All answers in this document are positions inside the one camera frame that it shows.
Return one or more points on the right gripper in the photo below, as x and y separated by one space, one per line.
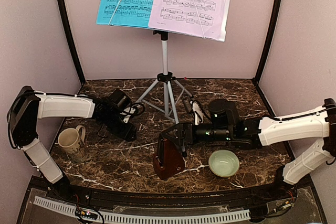
177 126

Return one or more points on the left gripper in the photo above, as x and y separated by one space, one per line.
126 134

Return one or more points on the brown wooden metronome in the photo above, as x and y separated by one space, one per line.
167 160

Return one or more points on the clear plastic metronome cover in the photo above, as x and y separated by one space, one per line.
128 149

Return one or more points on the grey folding music stand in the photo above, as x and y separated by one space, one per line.
167 79

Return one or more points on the purple sheet music page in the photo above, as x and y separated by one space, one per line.
199 18

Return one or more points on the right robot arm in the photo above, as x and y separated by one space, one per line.
222 124

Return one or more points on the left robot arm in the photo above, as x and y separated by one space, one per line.
29 106

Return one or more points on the cream printed mug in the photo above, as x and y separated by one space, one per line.
72 141

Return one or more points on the pale green ceramic bowl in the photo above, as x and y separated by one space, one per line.
223 163

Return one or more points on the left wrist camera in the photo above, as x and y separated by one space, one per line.
131 111

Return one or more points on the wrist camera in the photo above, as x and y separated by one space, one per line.
131 111
193 108

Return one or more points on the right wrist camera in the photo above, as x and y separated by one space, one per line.
193 108

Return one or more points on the grey slotted cable duct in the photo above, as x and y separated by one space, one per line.
141 215

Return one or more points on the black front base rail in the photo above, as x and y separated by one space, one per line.
101 196

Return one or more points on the left black frame post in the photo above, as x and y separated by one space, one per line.
70 41

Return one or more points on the black frame post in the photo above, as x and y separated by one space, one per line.
268 40
70 41

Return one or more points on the right black frame post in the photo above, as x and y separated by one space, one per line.
268 40

